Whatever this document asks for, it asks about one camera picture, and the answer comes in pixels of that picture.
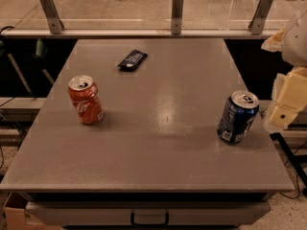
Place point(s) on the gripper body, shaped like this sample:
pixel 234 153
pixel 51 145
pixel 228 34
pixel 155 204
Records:
pixel 295 42

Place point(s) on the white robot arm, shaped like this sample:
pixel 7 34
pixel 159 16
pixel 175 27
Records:
pixel 291 41

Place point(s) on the blue pepsi can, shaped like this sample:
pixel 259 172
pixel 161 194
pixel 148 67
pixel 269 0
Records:
pixel 239 113

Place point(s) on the red coca-cola can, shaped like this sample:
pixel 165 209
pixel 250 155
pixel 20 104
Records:
pixel 83 92

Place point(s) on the black stand leg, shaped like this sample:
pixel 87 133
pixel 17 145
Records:
pixel 297 161

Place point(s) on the dark blue snack packet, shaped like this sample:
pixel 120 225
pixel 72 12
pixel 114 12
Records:
pixel 132 60

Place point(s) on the glass barrier panel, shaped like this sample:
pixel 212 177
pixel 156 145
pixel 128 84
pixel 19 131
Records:
pixel 130 14

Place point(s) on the grey table drawer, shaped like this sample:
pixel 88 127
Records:
pixel 117 213

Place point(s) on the cardboard box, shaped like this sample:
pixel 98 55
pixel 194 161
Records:
pixel 18 219

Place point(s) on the right metal glass bracket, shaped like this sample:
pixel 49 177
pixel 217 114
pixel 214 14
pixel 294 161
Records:
pixel 257 24

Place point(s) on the metal glass bracket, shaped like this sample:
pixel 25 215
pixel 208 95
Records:
pixel 50 11
pixel 176 18
pixel 257 24

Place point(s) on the middle metal glass bracket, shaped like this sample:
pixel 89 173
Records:
pixel 176 18

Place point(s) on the black drawer handle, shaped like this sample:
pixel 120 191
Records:
pixel 149 219

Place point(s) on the left metal glass bracket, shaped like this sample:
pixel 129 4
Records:
pixel 50 11

